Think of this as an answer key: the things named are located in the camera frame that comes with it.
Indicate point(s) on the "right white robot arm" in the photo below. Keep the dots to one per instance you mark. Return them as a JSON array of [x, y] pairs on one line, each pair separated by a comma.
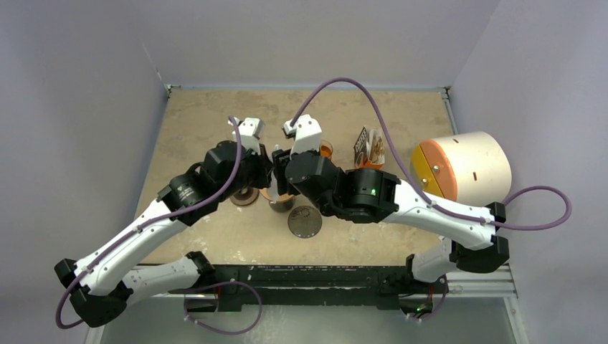
[[363, 196]]

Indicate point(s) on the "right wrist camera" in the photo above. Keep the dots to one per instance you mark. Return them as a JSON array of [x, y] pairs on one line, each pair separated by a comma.
[[306, 134]]

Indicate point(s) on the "white paper coffee filter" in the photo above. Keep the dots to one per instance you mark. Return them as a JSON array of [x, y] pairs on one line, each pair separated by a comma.
[[272, 192]]

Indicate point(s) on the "amber glass carafe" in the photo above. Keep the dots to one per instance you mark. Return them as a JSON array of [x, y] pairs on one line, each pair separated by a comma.
[[326, 149]]

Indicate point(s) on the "white cylinder drum orange lid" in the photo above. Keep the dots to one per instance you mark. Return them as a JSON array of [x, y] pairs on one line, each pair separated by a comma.
[[469, 168]]

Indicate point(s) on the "wooden ring dripper stand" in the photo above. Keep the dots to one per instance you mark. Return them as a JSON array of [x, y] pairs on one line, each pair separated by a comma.
[[282, 204]]

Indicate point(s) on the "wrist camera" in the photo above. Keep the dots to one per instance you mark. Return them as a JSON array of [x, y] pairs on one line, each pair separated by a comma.
[[306, 134], [250, 132]]

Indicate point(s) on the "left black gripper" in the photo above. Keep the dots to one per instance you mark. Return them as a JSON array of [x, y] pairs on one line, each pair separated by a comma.
[[265, 168]]

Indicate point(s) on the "orange filter paper box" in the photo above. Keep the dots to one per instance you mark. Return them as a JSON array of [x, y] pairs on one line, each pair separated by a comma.
[[369, 149]]

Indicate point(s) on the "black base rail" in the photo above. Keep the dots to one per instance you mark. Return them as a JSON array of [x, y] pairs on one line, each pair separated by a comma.
[[383, 287]]

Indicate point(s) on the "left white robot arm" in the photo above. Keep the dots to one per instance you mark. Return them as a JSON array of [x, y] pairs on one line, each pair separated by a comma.
[[103, 284]]

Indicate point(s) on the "brown wooden round coaster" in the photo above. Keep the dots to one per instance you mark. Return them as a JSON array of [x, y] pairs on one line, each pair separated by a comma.
[[245, 197]]

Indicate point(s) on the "aluminium frame rail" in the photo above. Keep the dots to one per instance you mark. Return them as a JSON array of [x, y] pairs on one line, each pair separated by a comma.
[[498, 284]]

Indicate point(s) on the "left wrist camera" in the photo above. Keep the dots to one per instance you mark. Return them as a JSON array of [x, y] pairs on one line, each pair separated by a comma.
[[250, 132]]

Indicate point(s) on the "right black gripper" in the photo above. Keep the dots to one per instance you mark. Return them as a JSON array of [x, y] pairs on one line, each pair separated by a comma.
[[279, 165]]

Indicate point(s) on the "dark ribbed glass cone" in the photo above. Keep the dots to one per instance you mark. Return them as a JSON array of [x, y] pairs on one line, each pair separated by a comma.
[[305, 222]]

